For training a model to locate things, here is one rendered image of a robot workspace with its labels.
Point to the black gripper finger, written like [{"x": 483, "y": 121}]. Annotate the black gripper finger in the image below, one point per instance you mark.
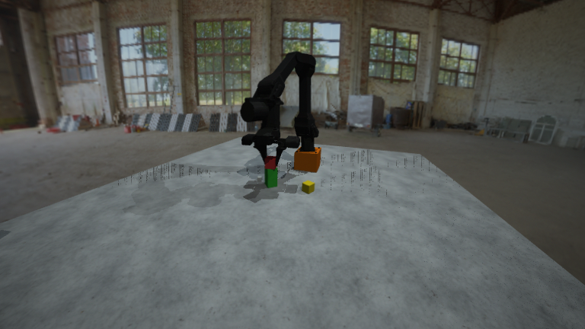
[
  {"x": 279, "y": 152},
  {"x": 263, "y": 150}
]

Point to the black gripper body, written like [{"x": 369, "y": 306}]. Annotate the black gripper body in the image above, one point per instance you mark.
[{"x": 290, "y": 142}]

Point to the small yellow cube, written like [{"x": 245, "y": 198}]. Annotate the small yellow cube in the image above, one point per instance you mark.
[{"x": 308, "y": 187}]

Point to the green block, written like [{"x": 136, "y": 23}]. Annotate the green block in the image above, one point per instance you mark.
[
  {"x": 270, "y": 182},
  {"x": 270, "y": 173}
]

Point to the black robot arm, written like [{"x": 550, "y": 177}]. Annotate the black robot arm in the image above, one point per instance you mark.
[{"x": 265, "y": 104}]

